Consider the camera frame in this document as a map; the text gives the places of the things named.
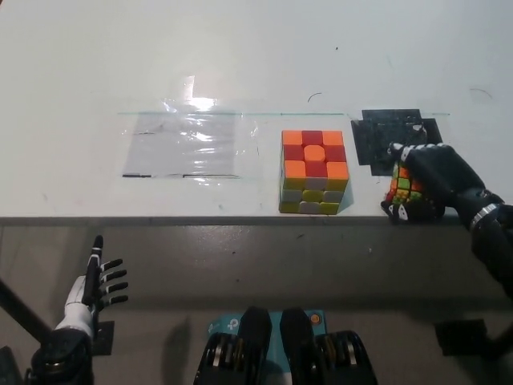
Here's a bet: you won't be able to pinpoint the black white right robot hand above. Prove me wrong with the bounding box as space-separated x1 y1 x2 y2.
379 142 488 225

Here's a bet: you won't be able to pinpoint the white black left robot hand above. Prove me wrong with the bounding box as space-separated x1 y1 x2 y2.
54 235 129 336

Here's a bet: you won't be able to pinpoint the small multicolour brick cube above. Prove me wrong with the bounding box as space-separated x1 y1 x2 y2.
386 160 426 208

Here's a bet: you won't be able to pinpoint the large orange red puzzle cube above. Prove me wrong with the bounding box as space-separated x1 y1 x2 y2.
278 129 349 216

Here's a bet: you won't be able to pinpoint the black ribbed robot body blocks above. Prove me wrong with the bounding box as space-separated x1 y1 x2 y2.
192 306 378 385

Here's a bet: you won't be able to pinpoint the black diagonal bar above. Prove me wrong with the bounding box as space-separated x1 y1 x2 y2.
0 277 53 346

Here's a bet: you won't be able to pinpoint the black tape patch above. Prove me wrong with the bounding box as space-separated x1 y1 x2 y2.
350 107 446 177

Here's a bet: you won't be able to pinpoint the clear plastic sheet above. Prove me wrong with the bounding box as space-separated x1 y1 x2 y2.
119 110 260 185

